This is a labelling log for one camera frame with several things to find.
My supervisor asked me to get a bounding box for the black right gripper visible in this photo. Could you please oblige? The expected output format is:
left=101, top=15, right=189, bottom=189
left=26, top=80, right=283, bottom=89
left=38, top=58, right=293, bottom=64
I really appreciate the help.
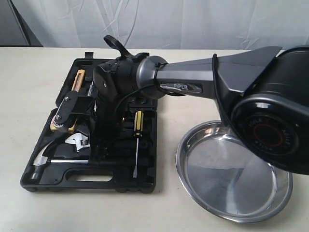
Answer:
left=90, top=90, right=127, bottom=164

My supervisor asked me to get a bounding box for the adjustable steel wrench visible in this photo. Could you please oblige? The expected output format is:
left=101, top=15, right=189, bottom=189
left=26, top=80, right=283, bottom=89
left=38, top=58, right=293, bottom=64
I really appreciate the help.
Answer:
left=65, top=133, right=90, bottom=152

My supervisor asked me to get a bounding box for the black plastic tool case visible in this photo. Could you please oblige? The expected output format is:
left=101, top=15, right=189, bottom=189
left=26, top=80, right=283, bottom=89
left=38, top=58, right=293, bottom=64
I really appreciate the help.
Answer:
left=20, top=52, right=157, bottom=193

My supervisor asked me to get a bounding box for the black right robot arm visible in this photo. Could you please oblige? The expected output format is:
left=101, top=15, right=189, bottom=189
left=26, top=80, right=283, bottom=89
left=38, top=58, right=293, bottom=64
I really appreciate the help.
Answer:
left=93, top=46, right=309, bottom=175

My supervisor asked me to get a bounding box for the yellow black flat screwdriver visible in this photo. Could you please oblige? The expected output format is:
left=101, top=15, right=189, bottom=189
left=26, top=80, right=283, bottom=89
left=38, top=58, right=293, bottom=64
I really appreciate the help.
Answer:
left=133, top=111, right=143, bottom=178

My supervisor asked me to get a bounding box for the yellow measuring tape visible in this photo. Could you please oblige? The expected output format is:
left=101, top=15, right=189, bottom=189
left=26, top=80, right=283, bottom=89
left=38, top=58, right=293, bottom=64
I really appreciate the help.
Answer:
left=49, top=116, right=77, bottom=134

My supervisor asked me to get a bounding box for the clear tester screwdriver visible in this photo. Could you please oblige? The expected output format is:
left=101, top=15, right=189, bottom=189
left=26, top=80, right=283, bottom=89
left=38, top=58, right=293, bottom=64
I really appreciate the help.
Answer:
left=87, top=81, right=94, bottom=97

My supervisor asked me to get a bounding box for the yellow utility knife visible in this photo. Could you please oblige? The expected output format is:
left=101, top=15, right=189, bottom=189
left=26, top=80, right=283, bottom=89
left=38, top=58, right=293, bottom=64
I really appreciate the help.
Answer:
left=71, top=69, right=85, bottom=92

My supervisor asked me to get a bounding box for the steel claw hammer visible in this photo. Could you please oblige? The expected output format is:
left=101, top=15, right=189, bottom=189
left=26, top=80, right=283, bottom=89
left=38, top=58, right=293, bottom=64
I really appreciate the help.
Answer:
left=30, top=141, right=88, bottom=181

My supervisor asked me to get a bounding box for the white backdrop curtain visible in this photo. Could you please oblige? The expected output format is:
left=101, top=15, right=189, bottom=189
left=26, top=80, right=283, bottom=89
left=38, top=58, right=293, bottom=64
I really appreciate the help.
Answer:
left=13, top=0, right=309, bottom=49

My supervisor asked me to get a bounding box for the round steel tray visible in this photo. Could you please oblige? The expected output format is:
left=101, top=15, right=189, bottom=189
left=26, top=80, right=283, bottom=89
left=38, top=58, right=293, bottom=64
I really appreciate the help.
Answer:
left=176, top=120, right=293, bottom=223

